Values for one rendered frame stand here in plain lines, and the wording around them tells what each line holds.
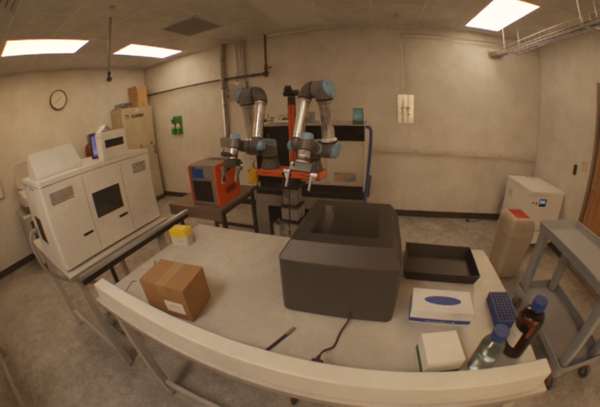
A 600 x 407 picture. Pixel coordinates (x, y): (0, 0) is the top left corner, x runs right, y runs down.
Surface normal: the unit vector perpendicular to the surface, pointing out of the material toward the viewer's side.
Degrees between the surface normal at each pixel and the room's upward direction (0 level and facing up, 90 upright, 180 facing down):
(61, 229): 90
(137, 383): 0
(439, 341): 0
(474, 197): 90
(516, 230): 86
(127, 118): 90
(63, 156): 41
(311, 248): 51
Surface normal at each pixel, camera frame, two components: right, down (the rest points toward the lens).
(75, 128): 0.95, 0.05
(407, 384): -0.04, -0.95
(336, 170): -0.29, 0.29
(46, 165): 0.59, -0.69
